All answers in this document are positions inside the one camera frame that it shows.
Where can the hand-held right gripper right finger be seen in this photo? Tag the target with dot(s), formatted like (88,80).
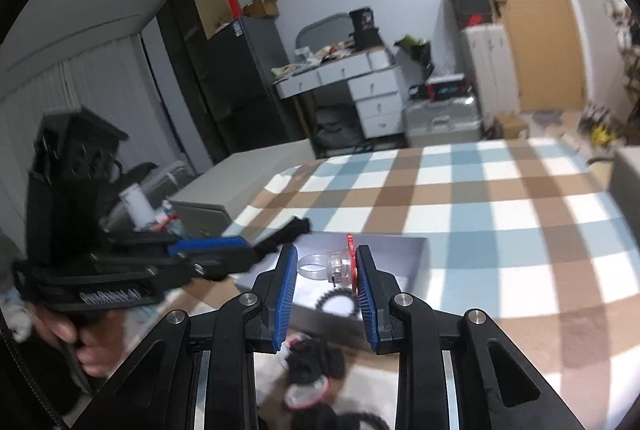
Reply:
(366,305)

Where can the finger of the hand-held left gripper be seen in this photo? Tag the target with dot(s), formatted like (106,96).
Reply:
(287,232)
(210,247)

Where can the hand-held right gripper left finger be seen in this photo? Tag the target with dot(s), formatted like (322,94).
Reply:
(281,305)

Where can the grey cardboard box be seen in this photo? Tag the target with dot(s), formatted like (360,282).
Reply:
(400,260)

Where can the black hair claw clip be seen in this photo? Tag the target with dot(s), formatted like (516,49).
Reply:
(310,360)

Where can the person's left hand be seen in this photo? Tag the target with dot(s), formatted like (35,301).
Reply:
(100,350)

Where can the white bottle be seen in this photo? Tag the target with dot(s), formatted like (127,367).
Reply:
(137,205)

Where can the white curtain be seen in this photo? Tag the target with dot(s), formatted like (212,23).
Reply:
(75,84)

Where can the plaid tablecloth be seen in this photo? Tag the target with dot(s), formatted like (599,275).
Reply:
(500,235)

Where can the white desk with drawers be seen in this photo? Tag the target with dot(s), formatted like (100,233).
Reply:
(375,104)

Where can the grey refrigerator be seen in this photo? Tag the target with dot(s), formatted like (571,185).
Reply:
(255,74)

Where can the dark tall wardrobe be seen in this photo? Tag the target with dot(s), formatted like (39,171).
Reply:
(185,74)

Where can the silver suitcase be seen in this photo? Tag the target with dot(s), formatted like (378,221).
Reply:
(440,122)

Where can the black shoe box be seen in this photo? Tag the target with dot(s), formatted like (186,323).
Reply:
(447,88)

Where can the black appliance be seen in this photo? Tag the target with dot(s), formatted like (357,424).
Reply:
(364,29)

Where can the open cardboard box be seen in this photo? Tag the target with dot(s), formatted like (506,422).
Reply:
(260,7)

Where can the small cardboard box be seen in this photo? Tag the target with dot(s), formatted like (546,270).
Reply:
(511,125)

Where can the flat cardboard sheet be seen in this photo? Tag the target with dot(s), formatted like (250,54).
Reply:
(207,7)

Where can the white cabinet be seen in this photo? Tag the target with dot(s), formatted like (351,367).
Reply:
(490,69)

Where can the large black box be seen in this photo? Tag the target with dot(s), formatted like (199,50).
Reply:
(470,9)

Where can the grey board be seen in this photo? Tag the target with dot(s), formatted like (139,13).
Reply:
(627,175)

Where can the wooden door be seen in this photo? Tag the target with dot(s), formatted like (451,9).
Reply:
(530,9)

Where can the dried flower plant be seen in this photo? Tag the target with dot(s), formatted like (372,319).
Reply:
(625,29)

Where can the grey metal frame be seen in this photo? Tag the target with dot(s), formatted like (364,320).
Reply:
(320,27)

